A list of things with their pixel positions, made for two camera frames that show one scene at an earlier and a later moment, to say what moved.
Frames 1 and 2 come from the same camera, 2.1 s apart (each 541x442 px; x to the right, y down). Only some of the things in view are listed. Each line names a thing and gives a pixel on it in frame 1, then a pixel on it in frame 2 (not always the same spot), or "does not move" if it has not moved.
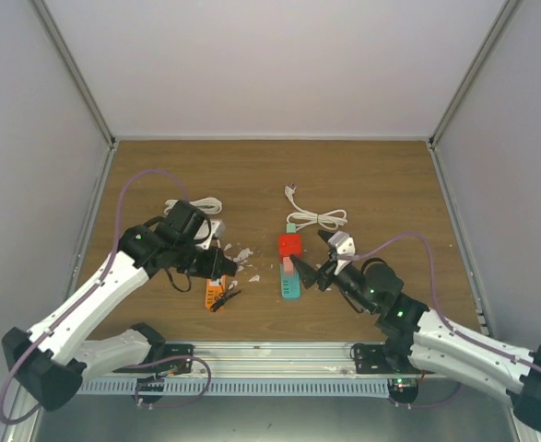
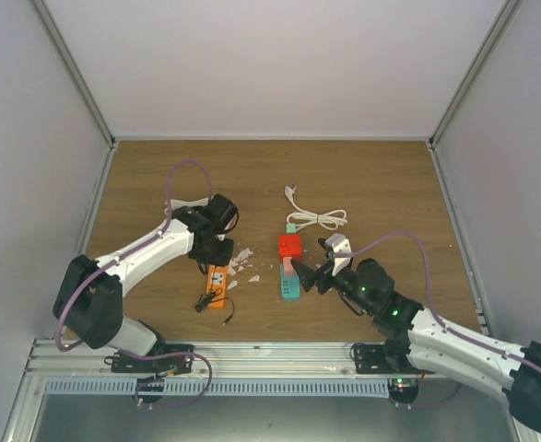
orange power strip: [212, 292] does not move
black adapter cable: [229, 293] to [204, 302]
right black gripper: [309, 273] does not move
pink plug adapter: [288, 266] does not move
